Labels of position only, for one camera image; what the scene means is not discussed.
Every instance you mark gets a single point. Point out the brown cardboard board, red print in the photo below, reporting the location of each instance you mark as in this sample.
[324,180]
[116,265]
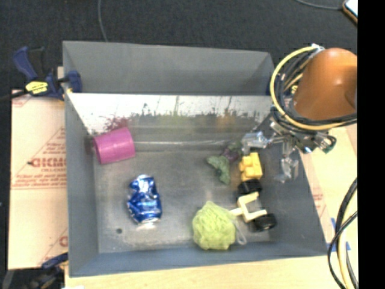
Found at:
[36,209]

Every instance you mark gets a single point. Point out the crushed blue drink can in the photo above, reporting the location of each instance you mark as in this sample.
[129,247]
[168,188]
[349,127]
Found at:
[144,199]

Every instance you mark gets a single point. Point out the light green mesh sponge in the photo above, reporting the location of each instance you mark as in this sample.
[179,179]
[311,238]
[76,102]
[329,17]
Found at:
[213,227]

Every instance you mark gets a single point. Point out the yellow toy vehicle, black wheels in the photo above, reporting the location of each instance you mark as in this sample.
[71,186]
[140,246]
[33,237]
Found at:
[250,167]

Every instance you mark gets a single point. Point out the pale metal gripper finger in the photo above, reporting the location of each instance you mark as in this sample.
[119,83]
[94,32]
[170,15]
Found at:
[254,140]
[289,164]

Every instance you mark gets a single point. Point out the grey metal bin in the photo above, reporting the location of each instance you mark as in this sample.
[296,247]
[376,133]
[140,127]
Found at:
[180,191]

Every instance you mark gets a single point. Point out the pink plastic cup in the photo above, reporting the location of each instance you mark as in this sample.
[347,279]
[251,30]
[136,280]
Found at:
[115,146]

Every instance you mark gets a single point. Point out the small purple toy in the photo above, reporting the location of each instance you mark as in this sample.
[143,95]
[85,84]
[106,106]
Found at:
[231,153]

